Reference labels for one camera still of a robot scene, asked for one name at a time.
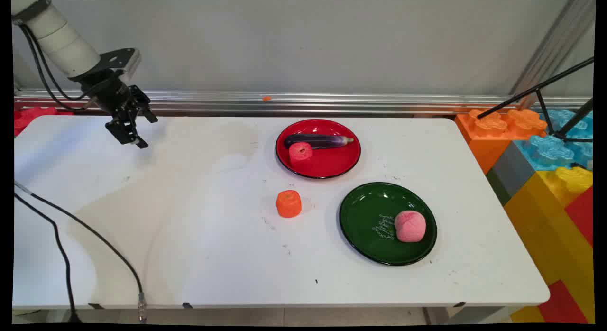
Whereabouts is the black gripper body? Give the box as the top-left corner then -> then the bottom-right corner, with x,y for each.
80,69 -> 144,119

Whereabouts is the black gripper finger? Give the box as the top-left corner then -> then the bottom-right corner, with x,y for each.
105,117 -> 149,149
130,85 -> 159,124

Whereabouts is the purple toy eggplant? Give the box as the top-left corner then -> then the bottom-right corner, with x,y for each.
284,133 -> 355,150

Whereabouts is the red block behind table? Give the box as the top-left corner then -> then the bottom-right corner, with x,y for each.
14,106 -> 74,137

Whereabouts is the pink toy fruit slice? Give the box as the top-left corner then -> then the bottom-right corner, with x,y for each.
289,142 -> 313,164

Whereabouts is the orange toy carrot piece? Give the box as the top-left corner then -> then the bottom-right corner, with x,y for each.
276,190 -> 303,219

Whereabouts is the red plate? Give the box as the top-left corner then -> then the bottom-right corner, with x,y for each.
275,119 -> 362,180

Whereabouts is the dark green plate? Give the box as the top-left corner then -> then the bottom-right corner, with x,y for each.
339,182 -> 438,267

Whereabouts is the pink toy peach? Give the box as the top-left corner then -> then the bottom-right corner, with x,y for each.
394,210 -> 427,243

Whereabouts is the orange giant building block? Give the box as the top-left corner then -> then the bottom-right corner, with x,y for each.
454,108 -> 549,175

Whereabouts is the grey giant building block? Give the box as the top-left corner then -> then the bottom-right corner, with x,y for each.
486,141 -> 537,206

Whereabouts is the black tripod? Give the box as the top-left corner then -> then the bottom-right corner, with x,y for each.
477,56 -> 595,143

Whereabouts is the blue giant building block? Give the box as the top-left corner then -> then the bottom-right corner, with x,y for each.
514,108 -> 594,172

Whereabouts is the yellow giant building block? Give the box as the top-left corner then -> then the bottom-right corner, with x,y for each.
503,166 -> 595,324

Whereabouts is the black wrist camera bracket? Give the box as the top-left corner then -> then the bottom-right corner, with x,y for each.
98,48 -> 142,83

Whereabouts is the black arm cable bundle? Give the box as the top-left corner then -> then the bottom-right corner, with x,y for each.
18,24 -> 98,111

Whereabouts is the black cable with silver plug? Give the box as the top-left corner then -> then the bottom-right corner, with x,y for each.
14,181 -> 147,323

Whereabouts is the thin black cable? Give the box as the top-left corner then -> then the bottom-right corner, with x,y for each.
14,193 -> 81,323

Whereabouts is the aluminium frame rail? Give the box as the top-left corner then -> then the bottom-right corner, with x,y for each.
14,88 -> 593,117

